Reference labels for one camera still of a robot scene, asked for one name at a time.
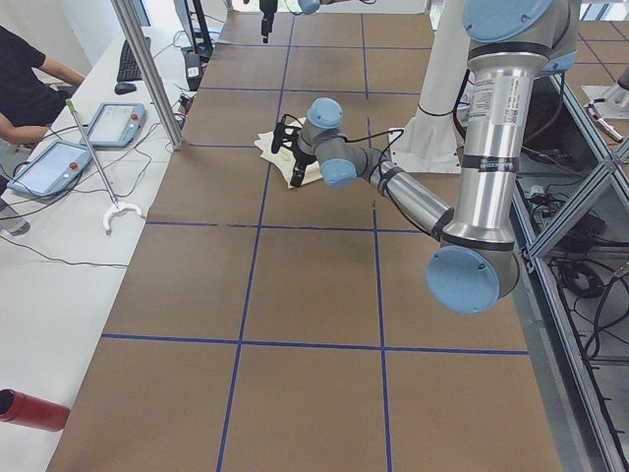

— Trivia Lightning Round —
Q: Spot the cream long-sleeve cat shirt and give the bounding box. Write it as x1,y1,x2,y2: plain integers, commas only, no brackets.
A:
255,131,322,189

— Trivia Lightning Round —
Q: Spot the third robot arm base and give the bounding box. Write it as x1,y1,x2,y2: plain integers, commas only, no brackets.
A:
582,69,628,144

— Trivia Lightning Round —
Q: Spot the blue teach pendant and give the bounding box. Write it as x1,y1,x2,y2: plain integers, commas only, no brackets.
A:
8,141,91,198
86,102,146,148

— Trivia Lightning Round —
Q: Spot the white camera pedestal column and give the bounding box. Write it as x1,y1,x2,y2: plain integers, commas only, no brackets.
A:
390,0,470,173

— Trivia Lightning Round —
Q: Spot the black keyboard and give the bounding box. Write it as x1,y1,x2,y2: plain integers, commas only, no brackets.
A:
116,39,143,83

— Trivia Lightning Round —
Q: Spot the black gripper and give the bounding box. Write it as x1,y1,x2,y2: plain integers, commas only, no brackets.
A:
258,0,278,43
270,115,315,188

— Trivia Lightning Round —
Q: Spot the near blue teach pendant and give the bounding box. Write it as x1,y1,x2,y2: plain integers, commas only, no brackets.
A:
8,141,91,198

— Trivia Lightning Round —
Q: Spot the black computer mouse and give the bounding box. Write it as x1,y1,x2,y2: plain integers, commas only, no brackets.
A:
114,82,137,95

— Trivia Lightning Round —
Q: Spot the metal reacher grabber stick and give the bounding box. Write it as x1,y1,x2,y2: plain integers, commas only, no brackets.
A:
65,98,143,236

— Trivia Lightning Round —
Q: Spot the far blue teach pendant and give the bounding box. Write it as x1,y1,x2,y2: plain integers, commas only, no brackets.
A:
86,102,146,148

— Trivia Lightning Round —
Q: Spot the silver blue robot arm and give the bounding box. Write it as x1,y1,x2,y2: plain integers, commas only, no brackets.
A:
258,0,336,44
270,1,580,314

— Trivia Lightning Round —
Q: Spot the red water bottle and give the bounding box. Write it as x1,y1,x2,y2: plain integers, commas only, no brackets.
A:
1,388,70,432

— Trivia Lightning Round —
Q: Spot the seated person black shirt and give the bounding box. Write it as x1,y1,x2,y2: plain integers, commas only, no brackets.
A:
1,28,86,145

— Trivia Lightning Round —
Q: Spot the aluminium frame post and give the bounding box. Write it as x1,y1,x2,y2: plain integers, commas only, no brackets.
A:
111,0,183,150

